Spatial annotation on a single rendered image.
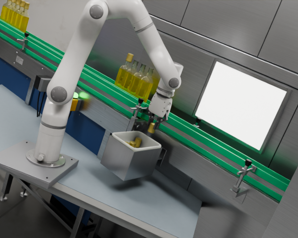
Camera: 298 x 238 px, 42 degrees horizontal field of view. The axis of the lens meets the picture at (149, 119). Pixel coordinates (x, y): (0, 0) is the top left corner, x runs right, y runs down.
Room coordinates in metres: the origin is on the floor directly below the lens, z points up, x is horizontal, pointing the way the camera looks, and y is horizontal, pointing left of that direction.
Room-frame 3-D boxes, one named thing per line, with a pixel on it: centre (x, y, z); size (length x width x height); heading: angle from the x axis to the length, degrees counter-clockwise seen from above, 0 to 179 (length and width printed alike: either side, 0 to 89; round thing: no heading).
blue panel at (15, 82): (2.52, 0.74, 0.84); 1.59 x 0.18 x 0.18; 56
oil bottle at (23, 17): (2.83, 1.10, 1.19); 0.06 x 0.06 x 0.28; 56
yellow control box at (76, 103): (2.15, 0.45, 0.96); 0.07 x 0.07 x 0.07; 56
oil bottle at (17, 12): (2.86, 1.15, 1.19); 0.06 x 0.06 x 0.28; 56
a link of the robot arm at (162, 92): (1.84, -0.03, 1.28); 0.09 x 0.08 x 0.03; 54
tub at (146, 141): (1.81, 0.02, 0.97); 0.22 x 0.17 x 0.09; 146
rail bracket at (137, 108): (1.96, 0.06, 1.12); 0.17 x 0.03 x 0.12; 146
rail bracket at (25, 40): (2.52, 0.96, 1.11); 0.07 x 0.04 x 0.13; 146
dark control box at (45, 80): (2.30, 0.68, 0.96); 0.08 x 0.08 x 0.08; 56
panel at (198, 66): (2.09, -0.21, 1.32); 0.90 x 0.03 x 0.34; 56
